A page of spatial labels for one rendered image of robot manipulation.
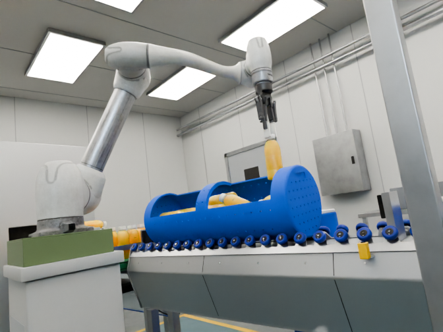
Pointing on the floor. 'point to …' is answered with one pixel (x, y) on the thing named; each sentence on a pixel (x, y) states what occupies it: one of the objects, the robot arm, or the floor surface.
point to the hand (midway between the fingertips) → (269, 130)
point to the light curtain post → (410, 147)
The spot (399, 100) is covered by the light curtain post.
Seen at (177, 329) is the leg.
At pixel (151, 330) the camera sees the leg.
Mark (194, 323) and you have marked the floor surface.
